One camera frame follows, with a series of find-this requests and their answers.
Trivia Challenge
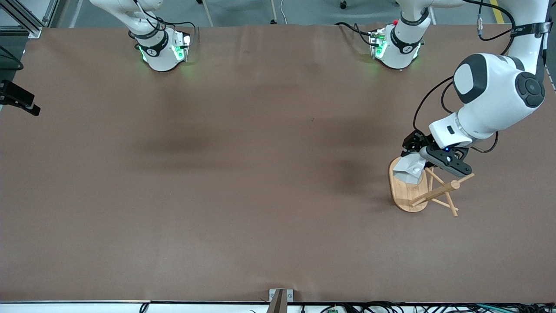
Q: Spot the black left base cable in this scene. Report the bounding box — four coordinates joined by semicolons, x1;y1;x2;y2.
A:
335;22;379;47

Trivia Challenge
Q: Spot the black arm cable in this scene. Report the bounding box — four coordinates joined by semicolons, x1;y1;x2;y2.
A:
412;0;518;154
0;43;25;73

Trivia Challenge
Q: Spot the brown post under bracket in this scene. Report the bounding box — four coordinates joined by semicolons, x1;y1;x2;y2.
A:
267;290;288;313

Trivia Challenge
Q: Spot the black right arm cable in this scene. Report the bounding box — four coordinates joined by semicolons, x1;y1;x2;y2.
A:
0;43;25;73

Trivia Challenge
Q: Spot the wooden cup rack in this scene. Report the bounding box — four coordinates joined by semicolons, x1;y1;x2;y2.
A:
388;156;475;217

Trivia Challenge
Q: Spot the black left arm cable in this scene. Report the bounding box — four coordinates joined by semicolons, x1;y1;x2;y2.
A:
412;0;518;154

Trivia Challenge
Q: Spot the black cable bundle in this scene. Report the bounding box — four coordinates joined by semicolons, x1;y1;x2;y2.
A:
300;301;556;313

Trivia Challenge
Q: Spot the black right base cable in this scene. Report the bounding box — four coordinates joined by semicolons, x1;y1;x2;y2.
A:
129;0;198;43

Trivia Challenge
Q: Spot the white table edge rail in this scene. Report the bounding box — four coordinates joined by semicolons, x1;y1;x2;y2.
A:
0;301;556;313

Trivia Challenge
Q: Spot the white faceted cup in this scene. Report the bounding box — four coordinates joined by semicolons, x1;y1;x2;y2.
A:
393;154;427;186

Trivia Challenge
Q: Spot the black base cable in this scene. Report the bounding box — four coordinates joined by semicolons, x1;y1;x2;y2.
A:
129;0;198;43
335;22;379;47

